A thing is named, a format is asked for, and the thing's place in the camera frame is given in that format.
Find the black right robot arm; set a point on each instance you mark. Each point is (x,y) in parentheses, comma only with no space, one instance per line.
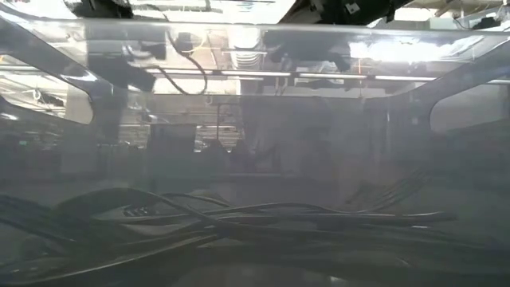
(382,8)

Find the fluorescent ceiling light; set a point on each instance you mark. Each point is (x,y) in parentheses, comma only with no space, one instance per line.
(406,78)
(183,71)
(255,73)
(332,75)

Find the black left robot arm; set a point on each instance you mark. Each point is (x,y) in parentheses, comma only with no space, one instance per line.
(99,8)

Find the clear plastic bin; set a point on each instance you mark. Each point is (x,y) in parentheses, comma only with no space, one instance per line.
(470,159)

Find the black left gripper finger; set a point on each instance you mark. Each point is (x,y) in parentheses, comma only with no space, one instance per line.
(139,81)

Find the ribbed ventilation duct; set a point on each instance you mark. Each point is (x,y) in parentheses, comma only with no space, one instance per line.
(246,60)

